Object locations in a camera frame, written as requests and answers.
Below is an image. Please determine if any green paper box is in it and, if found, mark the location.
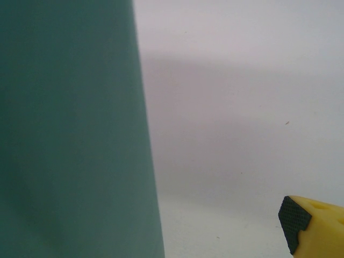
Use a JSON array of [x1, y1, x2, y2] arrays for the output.
[[0, 0, 166, 258]]

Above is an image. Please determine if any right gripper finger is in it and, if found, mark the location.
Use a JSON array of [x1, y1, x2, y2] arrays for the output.
[[278, 195, 344, 258]]

